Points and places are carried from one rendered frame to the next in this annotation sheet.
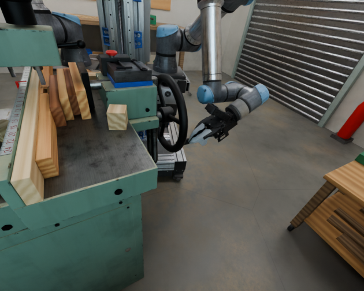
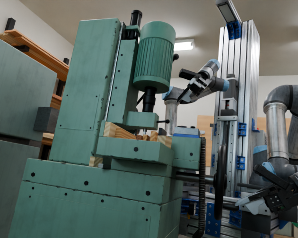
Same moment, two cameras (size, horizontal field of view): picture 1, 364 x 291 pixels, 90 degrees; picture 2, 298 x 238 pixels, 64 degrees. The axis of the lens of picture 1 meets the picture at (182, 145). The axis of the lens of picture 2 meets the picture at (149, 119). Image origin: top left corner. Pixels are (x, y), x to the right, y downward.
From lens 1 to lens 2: 64 cm
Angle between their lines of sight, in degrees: 70
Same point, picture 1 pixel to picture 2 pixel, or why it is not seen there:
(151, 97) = (195, 145)
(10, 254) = (73, 209)
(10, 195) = (102, 127)
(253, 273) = not seen: outside the picture
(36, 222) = (100, 148)
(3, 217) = (89, 174)
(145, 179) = (152, 148)
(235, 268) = not seen: outside the picture
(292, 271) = not seen: outside the picture
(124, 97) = (176, 141)
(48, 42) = (152, 116)
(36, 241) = (87, 208)
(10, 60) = (135, 123)
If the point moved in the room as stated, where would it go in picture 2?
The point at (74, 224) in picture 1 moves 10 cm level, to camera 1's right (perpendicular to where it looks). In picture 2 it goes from (109, 208) to (126, 215)
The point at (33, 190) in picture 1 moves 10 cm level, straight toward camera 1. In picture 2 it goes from (108, 129) to (104, 123)
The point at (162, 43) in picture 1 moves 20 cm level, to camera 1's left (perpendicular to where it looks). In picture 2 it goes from (256, 158) to (225, 157)
